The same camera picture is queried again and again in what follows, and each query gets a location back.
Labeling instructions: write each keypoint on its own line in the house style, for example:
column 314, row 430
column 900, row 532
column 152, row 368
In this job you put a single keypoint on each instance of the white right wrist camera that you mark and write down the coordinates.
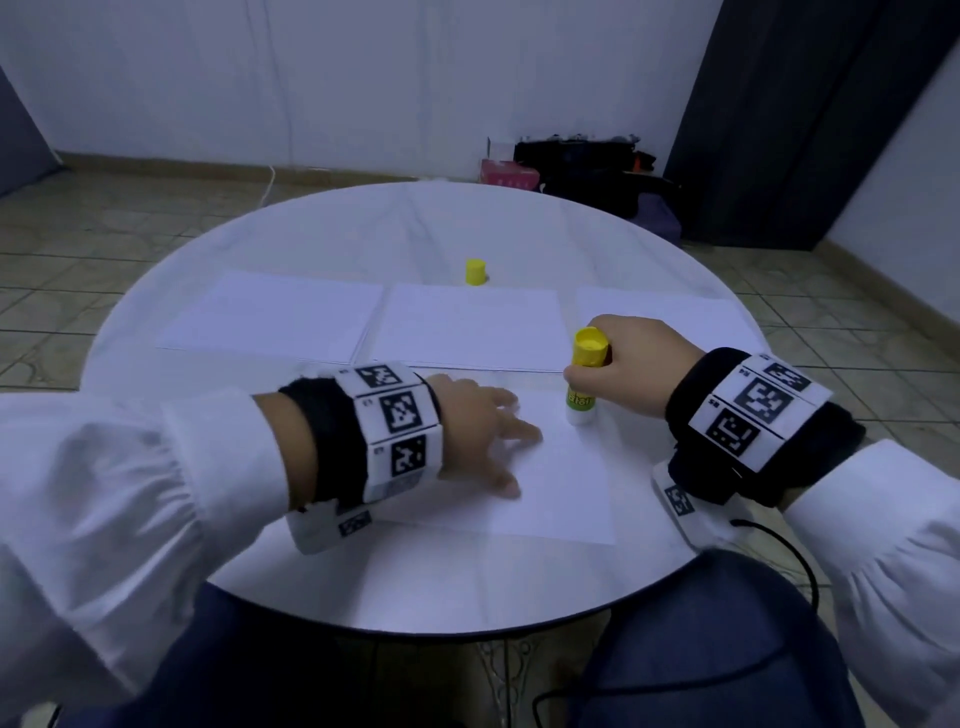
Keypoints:
column 693, row 503

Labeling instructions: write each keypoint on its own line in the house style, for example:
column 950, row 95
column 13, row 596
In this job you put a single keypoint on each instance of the person's right forearm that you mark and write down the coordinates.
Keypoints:
column 885, row 570

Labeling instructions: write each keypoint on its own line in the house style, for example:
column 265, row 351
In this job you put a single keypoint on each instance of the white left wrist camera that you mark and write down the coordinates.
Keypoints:
column 338, row 522

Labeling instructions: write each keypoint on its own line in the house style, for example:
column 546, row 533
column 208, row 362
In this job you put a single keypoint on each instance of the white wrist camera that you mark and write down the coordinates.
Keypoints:
column 693, row 503
column 338, row 522

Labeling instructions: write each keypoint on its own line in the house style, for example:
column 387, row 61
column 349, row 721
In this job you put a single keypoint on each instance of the blue suitcase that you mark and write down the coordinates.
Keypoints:
column 657, row 218

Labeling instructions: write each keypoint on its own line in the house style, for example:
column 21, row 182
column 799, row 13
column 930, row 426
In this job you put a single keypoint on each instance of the yellow glue stick cap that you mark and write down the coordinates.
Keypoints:
column 476, row 272

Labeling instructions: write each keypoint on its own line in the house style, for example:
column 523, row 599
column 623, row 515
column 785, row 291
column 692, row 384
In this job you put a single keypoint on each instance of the black wristband with markers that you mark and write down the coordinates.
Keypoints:
column 758, row 420
column 368, row 435

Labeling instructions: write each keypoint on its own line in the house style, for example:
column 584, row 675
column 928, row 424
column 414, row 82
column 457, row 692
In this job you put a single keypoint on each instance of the person's right hand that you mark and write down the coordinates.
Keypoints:
column 645, row 363

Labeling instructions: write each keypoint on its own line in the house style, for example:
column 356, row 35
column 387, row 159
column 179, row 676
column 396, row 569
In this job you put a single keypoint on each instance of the black bag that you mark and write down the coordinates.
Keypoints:
column 593, row 165

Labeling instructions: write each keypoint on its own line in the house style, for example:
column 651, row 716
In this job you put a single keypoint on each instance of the person's left hand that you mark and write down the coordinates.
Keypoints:
column 473, row 428

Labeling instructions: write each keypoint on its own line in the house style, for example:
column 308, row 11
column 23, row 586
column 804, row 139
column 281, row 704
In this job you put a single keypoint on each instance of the white paper stack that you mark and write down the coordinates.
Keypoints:
column 270, row 315
column 713, row 315

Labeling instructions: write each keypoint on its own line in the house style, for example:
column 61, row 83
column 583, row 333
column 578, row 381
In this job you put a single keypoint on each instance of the person's legs in blue jeans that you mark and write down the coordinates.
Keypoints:
column 705, row 645

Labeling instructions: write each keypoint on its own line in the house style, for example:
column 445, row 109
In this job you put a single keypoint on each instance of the black left wristband with markers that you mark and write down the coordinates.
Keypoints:
column 368, row 435

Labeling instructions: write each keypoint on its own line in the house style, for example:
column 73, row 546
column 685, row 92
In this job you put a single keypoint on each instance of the yellow glue stick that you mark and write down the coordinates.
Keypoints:
column 591, row 348

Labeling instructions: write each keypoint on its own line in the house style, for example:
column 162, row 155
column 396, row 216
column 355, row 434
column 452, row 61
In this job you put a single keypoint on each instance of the single white paper sheet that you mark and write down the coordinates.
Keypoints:
column 563, row 480
column 473, row 327

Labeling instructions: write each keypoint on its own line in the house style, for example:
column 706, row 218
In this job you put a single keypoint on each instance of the black wardrobe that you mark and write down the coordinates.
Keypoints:
column 795, row 113

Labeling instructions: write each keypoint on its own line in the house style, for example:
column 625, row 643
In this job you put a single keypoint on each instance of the person's left forearm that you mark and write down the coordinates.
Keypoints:
column 120, row 525

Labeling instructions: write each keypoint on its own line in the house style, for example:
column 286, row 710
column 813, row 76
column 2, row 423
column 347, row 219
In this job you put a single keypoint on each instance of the black right wristband with markers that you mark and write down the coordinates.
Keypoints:
column 758, row 420

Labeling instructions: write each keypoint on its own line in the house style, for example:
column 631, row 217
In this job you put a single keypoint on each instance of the grey door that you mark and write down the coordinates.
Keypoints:
column 23, row 143

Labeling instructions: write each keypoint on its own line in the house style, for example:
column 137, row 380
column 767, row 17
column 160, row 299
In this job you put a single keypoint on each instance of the pink box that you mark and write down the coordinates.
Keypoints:
column 510, row 174

